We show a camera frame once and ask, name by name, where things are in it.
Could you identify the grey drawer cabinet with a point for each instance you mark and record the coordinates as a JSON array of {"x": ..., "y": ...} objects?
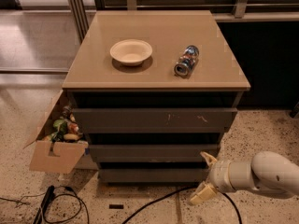
[{"x": 96, "y": 80}]

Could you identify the black power strip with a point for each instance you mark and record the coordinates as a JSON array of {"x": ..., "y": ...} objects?
[{"x": 44, "y": 204}]

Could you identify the blue soda can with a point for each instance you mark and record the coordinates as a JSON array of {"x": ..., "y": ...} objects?
[{"x": 187, "y": 61}]

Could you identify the toy items in box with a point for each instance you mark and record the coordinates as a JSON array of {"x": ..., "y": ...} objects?
[{"x": 65, "y": 128}]

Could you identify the cardboard box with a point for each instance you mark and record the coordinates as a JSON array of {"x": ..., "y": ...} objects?
[{"x": 53, "y": 157}]

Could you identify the grey drawer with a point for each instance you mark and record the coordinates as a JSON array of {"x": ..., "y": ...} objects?
[
  {"x": 154, "y": 120},
  {"x": 151, "y": 153},
  {"x": 152, "y": 175}
]

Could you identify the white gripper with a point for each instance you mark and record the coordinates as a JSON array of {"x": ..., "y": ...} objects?
[{"x": 220, "y": 175}]

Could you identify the metal railing frame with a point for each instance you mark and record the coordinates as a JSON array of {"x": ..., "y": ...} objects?
[{"x": 238, "y": 19}]

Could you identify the white paper bowl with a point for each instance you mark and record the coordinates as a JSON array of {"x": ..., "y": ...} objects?
[{"x": 131, "y": 52}]

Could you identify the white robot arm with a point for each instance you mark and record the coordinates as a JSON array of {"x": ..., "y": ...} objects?
[{"x": 267, "y": 174}]

